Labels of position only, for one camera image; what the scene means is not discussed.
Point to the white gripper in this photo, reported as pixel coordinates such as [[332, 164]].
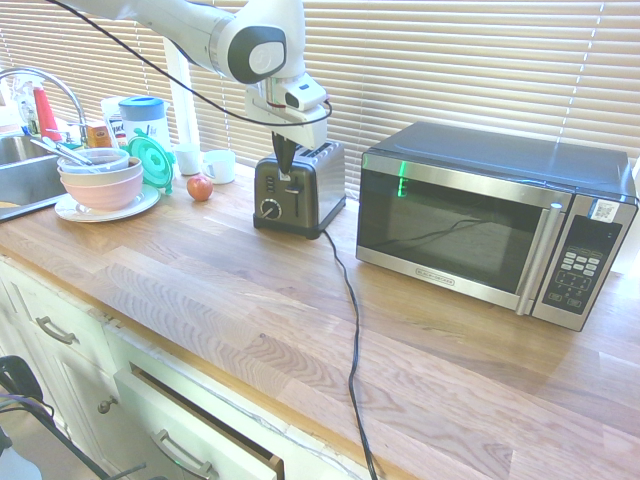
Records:
[[260, 107]]

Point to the stainless steel two-slot toaster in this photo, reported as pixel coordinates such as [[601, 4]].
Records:
[[320, 190]]

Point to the white mug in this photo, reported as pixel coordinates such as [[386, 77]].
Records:
[[222, 167]]

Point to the red apple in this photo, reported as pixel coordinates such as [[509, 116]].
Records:
[[200, 188]]

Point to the small white cup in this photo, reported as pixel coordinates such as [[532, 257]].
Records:
[[187, 160]]

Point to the green plastic lid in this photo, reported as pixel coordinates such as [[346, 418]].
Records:
[[152, 162]]

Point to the wipes canister blue lid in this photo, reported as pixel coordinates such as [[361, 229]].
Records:
[[142, 122]]

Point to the white dinner plate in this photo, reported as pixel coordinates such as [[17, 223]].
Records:
[[135, 205]]

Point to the cream bowl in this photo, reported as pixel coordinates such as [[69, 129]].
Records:
[[125, 172]]

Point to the clear grey bowl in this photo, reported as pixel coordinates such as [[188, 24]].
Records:
[[105, 159]]

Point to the black steel microwave oven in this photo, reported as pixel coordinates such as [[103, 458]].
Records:
[[450, 225]]

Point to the orange box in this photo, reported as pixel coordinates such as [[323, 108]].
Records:
[[98, 136]]

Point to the wide beige window blind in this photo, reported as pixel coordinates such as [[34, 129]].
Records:
[[450, 65]]

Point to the pink bowl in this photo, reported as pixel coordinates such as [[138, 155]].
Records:
[[100, 192]]

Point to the narrow beige window blind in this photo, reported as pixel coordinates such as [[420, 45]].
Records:
[[100, 60]]

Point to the metal utensils in bowl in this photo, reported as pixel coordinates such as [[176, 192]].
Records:
[[60, 150]]

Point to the chrome kitchen faucet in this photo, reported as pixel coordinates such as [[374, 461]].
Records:
[[60, 87]]

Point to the red bottle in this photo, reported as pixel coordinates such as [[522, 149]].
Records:
[[46, 115]]

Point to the clear spray bottle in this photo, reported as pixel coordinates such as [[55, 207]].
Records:
[[26, 107]]

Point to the stainless steel sink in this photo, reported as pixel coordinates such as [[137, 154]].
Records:
[[20, 180]]

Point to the white open drawer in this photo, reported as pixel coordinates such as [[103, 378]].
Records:
[[165, 410]]

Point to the round metal cabinet knob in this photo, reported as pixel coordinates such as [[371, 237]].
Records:
[[106, 405]]

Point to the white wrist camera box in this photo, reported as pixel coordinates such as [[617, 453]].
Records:
[[305, 95]]

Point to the white window frame post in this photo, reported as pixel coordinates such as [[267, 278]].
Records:
[[182, 100]]

